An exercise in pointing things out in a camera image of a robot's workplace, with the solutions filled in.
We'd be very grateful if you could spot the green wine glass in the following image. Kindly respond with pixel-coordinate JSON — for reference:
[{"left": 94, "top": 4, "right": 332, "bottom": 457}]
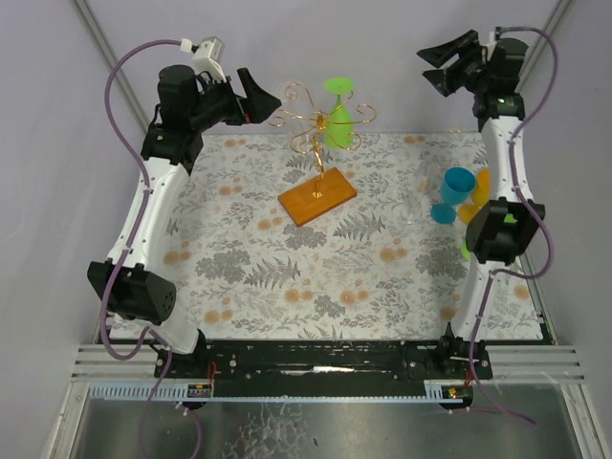
[
  {"left": 460, "top": 213, "right": 517, "bottom": 262},
  {"left": 323, "top": 76, "right": 355, "bottom": 148}
]

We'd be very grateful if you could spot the blue wine glass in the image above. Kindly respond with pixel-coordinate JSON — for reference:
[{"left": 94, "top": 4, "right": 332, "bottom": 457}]
[{"left": 430, "top": 166, "right": 476, "bottom": 225}]

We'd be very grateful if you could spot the orange wine glass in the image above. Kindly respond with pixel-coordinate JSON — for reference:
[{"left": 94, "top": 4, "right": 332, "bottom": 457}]
[{"left": 457, "top": 168, "right": 490, "bottom": 225}]

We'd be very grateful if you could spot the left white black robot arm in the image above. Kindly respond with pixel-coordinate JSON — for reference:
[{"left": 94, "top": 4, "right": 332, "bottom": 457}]
[{"left": 87, "top": 65, "right": 281, "bottom": 355}]

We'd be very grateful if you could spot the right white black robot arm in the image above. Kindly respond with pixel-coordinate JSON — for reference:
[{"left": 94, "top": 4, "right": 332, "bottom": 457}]
[{"left": 406, "top": 28, "right": 545, "bottom": 380}]

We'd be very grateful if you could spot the orange wooden rack base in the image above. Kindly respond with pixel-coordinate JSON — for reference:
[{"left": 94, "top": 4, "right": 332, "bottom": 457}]
[{"left": 278, "top": 167, "right": 357, "bottom": 227}]

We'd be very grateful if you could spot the floral table mat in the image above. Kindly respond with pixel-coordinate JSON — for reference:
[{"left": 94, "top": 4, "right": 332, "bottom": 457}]
[{"left": 107, "top": 131, "right": 548, "bottom": 341}]

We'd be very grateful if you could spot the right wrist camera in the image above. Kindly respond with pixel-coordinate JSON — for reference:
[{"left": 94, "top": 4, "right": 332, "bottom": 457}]
[{"left": 482, "top": 31, "right": 499, "bottom": 59}]

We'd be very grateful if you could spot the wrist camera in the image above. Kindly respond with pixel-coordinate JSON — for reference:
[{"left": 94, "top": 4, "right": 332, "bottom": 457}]
[
  {"left": 482, "top": 31, "right": 499, "bottom": 59},
  {"left": 192, "top": 36, "right": 227, "bottom": 82}
]

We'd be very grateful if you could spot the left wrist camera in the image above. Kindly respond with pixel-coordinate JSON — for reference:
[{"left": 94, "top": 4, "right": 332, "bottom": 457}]
[{"left": 192, "top": 36, "right": 227, "bottom": 82}]

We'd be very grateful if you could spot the gold wire glass rack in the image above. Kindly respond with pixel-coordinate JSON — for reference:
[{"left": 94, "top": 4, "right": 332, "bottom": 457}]
[{"left": 269, "top": 84, "right": 378, "bottom": 175}]

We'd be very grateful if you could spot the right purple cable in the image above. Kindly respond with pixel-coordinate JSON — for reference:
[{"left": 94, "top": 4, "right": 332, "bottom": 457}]
[{"left": 465, "top": 25, "right": 559, "bottom": 427}]

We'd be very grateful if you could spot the purple cable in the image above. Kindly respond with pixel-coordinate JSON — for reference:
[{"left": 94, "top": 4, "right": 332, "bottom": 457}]
[
  {"left": 98, "top": 38, "right": 204, "bottom": 459},
  {"left": 465, "top": 25, "right": 559, "bottom": 427}
]

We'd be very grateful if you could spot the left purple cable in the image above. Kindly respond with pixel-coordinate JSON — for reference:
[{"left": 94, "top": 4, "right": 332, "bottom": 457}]
[{"left": 98, "top": 38, "right": 204, "bottom": 459}]

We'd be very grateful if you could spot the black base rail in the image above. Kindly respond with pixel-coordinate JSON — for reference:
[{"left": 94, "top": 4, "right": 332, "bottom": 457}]
[{"left": 154, "top": 339, "right": 492, "bottom": 399}]

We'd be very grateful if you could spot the right grey cable duct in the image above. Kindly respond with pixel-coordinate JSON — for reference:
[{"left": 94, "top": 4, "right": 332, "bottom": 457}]
[{"left": 424, "top": 380, "right": 474, "bottom": 403}]

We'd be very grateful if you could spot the grey cable duct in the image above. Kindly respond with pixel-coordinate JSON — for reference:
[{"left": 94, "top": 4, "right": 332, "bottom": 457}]
[
  {"left": 424, "top": 380, "right": 474, "bottom": 403},
  {"left": 88, "top": 382, "right": 214, "bottom": 403}
]

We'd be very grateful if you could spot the left grey cable duct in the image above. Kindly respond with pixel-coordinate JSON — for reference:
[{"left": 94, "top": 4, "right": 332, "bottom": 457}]
[{"left": 88, "top": 382, "right": 214, "bottom": 403}]

